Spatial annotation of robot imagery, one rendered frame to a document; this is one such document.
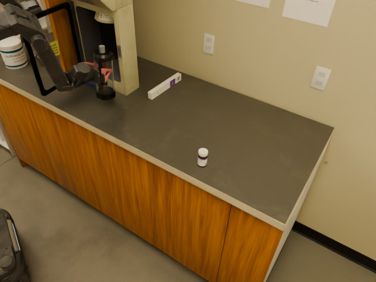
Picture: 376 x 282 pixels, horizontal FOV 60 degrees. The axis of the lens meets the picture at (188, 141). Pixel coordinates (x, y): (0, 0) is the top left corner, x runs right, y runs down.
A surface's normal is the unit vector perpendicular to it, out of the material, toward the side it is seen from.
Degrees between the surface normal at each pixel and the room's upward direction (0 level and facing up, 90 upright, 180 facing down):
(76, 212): 0
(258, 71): 90
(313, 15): 90
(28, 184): 0
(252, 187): 0
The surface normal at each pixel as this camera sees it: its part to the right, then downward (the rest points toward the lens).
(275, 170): 0.03, -0.75
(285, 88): -0.55, 0.54
